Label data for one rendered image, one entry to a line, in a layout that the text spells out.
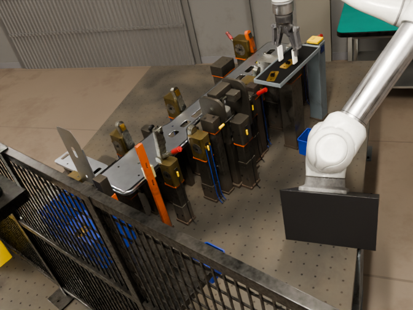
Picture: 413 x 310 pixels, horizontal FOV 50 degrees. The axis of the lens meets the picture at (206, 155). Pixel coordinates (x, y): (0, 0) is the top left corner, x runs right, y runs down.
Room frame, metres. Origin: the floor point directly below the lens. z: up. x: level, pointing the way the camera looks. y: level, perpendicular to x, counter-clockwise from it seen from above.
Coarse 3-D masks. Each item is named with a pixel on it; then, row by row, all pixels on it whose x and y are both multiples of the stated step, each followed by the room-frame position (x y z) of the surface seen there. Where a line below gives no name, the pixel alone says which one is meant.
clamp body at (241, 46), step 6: (240, 36) 2.46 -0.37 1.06; (234, 42) 2.43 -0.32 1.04; (240, 42) 2.40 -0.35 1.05; (246, 42) 2.37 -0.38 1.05; (234, 48) 2.44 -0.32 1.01; (240, 48) 2.40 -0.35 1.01; (246, 48) 2.37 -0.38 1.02; (240, 54) 2.41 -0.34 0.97; (246, 54) 2.38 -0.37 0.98; (240, 60) 2.42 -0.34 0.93
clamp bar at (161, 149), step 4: (152, 124) 1.49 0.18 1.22; (148, 128) 1.47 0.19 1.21; (152, 128) 1.47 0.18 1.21; (156, 128) 1.46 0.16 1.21; (160, 128) 1.46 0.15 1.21; (152, 132) 1.45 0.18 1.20; (156, 132) 1.44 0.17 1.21; (160, 132) 1.44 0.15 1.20; (156, 136) 1.44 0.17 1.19; (160, 136) 1.45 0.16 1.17; (156, 140) 1.45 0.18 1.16; (160, 140) 1.45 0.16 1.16; (164, 140) 1.47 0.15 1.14; (156, 144) 1.45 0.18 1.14; (160, 144) 1.45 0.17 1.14; (164, 144) 1.47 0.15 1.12; (156, 148) 1.46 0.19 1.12; (160, 148) 1.45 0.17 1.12; (164, 148) 1.47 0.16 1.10; (160, 152) 1.45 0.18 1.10; (164, 152) 1.47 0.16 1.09; (160, 156) 1.45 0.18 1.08
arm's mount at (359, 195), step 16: (288, 192) 1.18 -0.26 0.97; (304, 192) 1.16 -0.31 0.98; (320, 192) 1.19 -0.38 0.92; (352, 192) 1.30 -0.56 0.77; (288, 208) 1.19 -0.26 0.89; (304, 208) 1.16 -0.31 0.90; (320, 208) 1.13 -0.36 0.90; (336, 208) 1.10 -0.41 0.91; (352, 208) 1.08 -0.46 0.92; (368, 208) 1.05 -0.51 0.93; (288, 224) 1.19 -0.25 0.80; (304, 224) 1.16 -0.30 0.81; (320, 224) 1.13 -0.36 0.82; (336, 224) 1.10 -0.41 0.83; (352, 224) 1.08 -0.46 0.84; (368, 224) 1.05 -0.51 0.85; (304, 240) 1.16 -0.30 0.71; (320, 240) 1.13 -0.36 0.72; (336, 240) 1.11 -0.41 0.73; (352, 240) 1.08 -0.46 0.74; (368, 240) 1.05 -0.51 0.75
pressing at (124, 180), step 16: (272, 48) 2.33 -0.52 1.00; (240, 64) 2.24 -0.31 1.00; (256, 64) 2.18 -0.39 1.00; (192, 112) 1.86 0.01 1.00; (176, 128) 1.75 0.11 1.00; (144, 144) 1.69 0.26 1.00; (176, 144) 1.63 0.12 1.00; (128, 160) 1.60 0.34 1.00; (112, 176) 1.51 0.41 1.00; (128, 176) 1.48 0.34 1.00; (128, 192) 1.38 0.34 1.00
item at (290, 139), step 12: (300, 72) 1.80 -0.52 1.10; (288, 84) 1.76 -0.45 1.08; (300, 84) 1.80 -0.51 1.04; (288, 96) 1.76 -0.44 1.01; (300, 96) 1.79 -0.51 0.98; (288, 108) 1.77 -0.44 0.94; (300, 108) 1.79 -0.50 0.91; (288, 120) 1.77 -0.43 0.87; (300, 120) 1.78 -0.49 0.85; (288, 132) 1.78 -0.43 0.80; (300, 132) 1.78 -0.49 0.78; (288, 144) 1.78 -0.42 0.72
